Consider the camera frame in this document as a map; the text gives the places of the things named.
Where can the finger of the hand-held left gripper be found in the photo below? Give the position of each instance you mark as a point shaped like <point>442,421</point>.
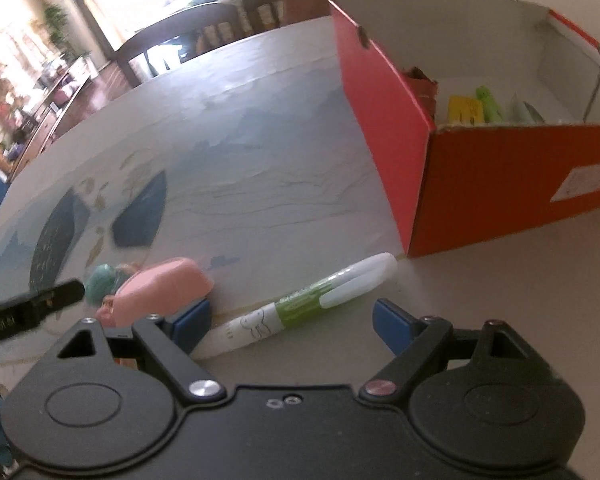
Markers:
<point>60,300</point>

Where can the wooden tv cabinet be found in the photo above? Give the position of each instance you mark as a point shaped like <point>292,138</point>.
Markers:
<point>50,115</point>

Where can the yellow box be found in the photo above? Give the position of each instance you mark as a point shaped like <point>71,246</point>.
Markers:
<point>465,110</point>

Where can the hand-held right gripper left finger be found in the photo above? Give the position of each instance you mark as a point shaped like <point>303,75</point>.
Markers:
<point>192,325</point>

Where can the red cardboard box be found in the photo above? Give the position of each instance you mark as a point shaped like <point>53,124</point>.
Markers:
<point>480,185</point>

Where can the pink round toy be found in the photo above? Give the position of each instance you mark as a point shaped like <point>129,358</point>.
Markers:
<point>106,306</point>

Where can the teal round toy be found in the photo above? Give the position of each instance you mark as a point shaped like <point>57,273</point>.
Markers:
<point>100,282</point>

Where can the green potted plant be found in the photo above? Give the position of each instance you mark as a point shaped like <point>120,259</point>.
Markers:
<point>56,25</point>

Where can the white green marker pen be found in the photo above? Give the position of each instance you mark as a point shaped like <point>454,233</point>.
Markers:
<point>300,305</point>

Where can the light green plastic item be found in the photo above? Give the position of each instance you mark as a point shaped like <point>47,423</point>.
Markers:
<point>490,102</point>

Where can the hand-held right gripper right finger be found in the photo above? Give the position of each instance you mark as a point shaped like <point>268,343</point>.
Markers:
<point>395,322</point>

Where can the pink plastic case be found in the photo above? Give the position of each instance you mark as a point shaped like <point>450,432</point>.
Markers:
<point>165,285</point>

